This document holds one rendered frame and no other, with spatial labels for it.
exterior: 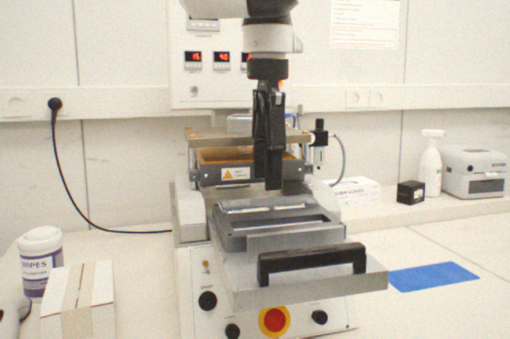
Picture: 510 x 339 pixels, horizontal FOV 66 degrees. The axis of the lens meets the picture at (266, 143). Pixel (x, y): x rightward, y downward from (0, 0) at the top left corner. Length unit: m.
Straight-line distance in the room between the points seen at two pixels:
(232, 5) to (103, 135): 0.85
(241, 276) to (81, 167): 0.92
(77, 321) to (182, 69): 0.59
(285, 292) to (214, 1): 0.41
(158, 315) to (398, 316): 0.49
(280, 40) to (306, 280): 0.38
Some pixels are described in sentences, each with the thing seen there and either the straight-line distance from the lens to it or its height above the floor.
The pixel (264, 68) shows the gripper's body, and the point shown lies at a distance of 0.68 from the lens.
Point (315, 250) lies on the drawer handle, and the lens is 0.54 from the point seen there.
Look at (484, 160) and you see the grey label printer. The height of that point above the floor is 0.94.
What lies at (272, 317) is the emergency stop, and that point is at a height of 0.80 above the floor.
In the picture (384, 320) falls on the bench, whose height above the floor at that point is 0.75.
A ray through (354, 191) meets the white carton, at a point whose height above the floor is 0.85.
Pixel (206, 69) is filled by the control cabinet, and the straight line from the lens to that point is 1.04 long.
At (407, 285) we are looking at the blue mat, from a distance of 1.04.
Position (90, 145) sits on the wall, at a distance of 1.38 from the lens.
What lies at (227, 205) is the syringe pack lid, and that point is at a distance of 0.73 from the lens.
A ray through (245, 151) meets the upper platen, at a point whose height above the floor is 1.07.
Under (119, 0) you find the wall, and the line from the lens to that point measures 1.37.
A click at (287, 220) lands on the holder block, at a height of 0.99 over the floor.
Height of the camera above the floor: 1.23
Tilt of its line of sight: 9 degrees down
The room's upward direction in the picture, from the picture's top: straight up
